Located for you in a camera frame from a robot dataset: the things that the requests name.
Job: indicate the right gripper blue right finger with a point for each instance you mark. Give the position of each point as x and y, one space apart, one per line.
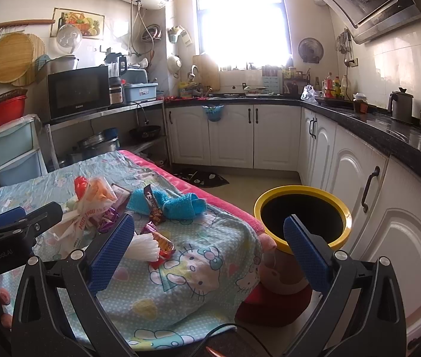
361 310

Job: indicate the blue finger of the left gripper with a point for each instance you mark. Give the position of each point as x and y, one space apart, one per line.
12 216
43 218

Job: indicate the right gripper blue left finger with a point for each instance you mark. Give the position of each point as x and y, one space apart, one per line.
40 325

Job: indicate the red mesh plastic bag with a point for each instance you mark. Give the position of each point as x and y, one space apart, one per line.
80 186

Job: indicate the purple candy wrapper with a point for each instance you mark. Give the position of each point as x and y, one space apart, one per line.
108 219

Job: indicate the red orange snack wrapper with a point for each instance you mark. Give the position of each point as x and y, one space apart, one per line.
166 246

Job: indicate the blue towel cloth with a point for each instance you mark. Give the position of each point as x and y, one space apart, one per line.
184 207

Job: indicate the red white paper box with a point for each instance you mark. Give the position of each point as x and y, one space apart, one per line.
122 196

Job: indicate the yellow rimmed trash bin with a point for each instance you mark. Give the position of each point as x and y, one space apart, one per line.
320 212

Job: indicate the teal plastic drawer unit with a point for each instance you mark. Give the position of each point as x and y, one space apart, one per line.
21 158

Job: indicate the steel pots on shelf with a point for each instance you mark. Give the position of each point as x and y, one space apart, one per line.
95 145

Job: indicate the red plastic basin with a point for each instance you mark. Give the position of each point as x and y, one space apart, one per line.
12 109

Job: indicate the black microwave oven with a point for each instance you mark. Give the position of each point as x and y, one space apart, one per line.
77 91

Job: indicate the black frying pan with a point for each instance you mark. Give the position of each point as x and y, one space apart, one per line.
145 133

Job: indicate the metal shelf rack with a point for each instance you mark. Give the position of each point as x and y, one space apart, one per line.
59 138

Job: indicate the hello kitty tablecloth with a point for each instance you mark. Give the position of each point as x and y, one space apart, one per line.
194 294

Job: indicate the round bamboo tray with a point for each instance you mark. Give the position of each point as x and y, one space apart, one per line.
18 53

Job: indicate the black floor mat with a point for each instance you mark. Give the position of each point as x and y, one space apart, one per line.
200 178

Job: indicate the blue dish rack box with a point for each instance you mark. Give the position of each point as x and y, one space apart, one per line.
139 92

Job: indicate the black granite countertop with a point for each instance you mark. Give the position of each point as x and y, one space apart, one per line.
390 137

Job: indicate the black blender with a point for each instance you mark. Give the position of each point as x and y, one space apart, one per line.
117 66

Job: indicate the blue hanging basket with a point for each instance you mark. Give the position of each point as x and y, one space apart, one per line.
213 113

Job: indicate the grey electric kettle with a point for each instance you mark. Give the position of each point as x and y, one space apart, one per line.
400 105

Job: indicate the wooden cutting board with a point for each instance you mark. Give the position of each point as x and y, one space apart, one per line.
208 72

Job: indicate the sauce bottles group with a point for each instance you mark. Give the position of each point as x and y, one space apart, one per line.
335 87

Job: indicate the fruit picture frame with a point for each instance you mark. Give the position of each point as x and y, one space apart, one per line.
90 25

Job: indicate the wall mounted small fan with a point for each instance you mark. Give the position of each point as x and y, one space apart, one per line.
311 50

